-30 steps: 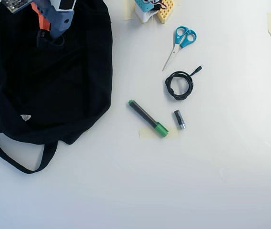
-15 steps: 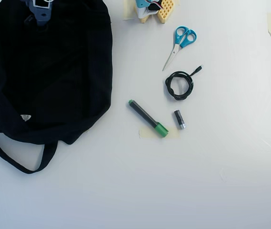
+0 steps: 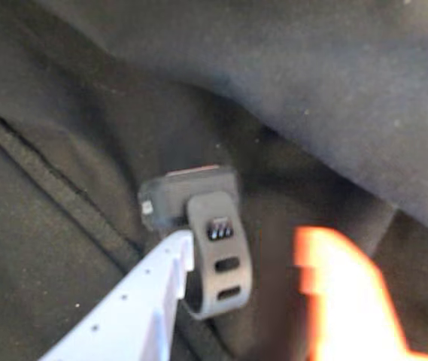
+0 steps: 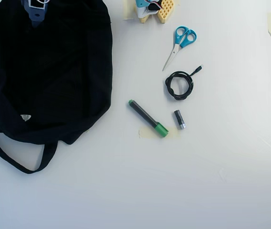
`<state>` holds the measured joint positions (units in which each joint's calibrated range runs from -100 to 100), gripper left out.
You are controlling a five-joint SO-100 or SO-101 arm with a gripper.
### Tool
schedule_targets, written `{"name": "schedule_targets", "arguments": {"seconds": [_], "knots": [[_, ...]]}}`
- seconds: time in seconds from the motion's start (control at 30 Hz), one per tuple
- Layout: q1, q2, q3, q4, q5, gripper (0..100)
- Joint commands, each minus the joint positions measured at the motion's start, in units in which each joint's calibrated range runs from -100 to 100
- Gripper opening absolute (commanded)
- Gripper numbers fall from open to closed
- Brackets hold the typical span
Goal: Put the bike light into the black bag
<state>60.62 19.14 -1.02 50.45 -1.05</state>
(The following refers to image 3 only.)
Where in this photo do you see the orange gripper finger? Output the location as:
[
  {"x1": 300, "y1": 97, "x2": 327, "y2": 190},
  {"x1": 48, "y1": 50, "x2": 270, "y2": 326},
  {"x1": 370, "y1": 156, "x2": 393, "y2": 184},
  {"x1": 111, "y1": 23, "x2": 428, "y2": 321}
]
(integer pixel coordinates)
[{"x1": 293, "y1": 224, "x2": 428, "y2": 361}]

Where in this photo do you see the black bike light red lens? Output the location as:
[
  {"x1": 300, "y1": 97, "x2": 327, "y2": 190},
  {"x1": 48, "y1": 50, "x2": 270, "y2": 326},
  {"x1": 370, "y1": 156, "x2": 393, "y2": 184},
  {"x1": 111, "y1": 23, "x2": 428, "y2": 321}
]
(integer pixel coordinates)
[{"x1": 138, "y1": 164, "x2": 252, "y2": 320}]

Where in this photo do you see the black fabric bag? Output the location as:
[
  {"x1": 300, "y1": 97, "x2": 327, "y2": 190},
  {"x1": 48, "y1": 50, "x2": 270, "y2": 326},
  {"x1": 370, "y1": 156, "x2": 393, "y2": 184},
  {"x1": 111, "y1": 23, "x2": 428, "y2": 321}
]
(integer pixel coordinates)
[{"x1": 0, "y1": 0, "x2": 428, "y2": 361}]

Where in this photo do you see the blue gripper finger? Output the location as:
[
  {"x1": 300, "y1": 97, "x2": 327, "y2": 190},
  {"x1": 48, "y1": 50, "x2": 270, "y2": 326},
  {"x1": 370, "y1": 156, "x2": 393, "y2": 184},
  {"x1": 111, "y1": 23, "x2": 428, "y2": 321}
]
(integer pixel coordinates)
[{"x1": 38, "y1": 229, "x2": 195, "y2": 361}]

